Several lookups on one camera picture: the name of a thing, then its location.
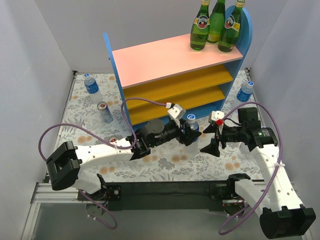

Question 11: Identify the water bottle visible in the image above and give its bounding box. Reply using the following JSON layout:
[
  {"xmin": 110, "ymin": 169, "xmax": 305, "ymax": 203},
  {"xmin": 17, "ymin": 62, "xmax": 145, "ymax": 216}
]
[
  {"xmin": 231, "ymin": 81, "xmax": 254, "ymax": 109},
  {"xmin": 84, "ymin": 73, "xmax": 103, "ymax": 104},
  {"xmin": 183, "ymin": 113, "xmax": 200, "ymax": 158}
]

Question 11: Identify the green Perrier bottle red label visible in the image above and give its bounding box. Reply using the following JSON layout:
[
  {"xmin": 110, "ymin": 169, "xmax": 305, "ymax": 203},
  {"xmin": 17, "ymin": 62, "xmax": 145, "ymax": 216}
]
[{"xmin": 218, "ymin": 0, "xmax": 245, "ymax": 53}]

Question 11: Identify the green Perrier bottle yellow label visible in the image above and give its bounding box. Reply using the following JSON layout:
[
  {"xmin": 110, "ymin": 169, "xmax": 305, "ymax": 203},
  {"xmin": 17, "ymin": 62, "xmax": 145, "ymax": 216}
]
[{"xmin": 190, "ymin": 0, "xmax": 210, "ymax": 51}]

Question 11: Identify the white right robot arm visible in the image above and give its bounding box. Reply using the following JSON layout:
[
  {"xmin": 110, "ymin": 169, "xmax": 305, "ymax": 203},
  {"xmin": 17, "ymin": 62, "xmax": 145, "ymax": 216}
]
[{"xmin": 200, "ymin": 107, "xmax": 316, "ymax": 239}]

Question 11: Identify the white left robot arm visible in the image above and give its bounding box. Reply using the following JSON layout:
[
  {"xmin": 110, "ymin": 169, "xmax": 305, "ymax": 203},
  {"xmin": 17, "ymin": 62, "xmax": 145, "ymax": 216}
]
[{"xmin": 46, "ymin": 119, "xmax": 201, "ymax": 200}]

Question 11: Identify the blue wooden shelf unit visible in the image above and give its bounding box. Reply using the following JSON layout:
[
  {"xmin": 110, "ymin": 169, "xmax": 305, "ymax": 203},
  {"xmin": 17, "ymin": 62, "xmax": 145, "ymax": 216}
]
[{"xmin": 104, "ymin": 8, "xmax": 253, "ymax": 129}]

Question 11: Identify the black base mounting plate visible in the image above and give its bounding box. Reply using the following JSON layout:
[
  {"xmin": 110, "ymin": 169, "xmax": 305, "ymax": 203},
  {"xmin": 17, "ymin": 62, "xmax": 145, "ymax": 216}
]
[{"xmin": 90, "ymin": 180, "xmax": 245, "ymax": 215}]

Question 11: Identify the red bull can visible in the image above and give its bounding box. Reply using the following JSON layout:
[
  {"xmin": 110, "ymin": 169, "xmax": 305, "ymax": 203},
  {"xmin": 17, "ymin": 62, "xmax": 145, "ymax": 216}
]
[{"xmin": 97, "ymin": 101, "xmax": 113, "ymax": 123}]

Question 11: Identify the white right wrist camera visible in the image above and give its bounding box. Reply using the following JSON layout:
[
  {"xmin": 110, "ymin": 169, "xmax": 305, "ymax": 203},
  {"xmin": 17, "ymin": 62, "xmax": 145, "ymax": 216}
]
[{"xmin": 208, "ymin": 110, "xmax": 225, "ymax": 126}]

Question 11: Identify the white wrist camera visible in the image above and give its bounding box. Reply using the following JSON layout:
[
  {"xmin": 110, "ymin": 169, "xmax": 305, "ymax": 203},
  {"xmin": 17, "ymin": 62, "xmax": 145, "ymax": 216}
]
[
  {"xmin": 165, "ymin": 102, "xmax": 186, "ymax": 128},
  {"xmin": 208, "ymin": 110, "xmax": 225, "ymax": 126}
]

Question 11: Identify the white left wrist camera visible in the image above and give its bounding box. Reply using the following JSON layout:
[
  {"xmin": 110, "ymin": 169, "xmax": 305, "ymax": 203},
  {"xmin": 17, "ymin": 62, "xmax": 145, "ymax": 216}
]
[{"xmin": 165, "ymin": 102, "xmax": 186, "ymax": 128}]

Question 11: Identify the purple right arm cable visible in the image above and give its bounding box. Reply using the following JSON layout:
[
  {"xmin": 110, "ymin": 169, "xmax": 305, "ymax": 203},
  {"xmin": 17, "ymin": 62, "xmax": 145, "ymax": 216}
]
[{"xmin": 218, "ymin": 101, "xmax": 285, "ymax": 236}]

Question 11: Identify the aluminium frame rail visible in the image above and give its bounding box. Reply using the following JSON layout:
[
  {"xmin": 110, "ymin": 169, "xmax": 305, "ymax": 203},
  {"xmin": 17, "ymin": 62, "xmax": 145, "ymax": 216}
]
[{"xmin": 21, "ymin": 183, "xmax": 78, "ymax": 240}]

